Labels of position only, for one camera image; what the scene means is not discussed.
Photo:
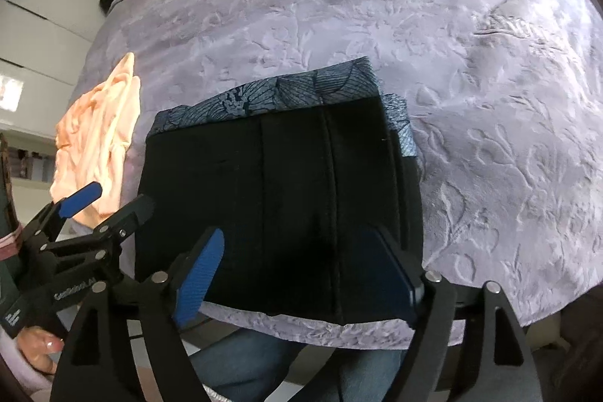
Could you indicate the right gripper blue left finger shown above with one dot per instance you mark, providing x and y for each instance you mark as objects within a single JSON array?
[{"x": 195, "y": 274}]

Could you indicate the peach orange garment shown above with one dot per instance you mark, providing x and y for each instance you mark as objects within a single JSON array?
[{"x": 92, "y": 140}]

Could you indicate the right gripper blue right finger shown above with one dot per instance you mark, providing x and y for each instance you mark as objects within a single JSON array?
[{"x": 394, "y": 284}]

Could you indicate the lavender embossed bedspread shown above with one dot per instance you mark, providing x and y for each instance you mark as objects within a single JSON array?
[{"x": 505, "y": 100}]

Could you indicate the dark navy pants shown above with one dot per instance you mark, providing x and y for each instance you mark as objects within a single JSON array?
[{"x": 292, "y": 169}]

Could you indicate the person's left hand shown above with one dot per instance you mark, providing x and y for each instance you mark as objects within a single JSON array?
[{"x": 37, "y": 346}]

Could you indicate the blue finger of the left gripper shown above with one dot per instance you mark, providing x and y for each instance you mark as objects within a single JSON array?
[
  {"x": 76, "y": 202},
  {"x": 129, "y": 218}
]

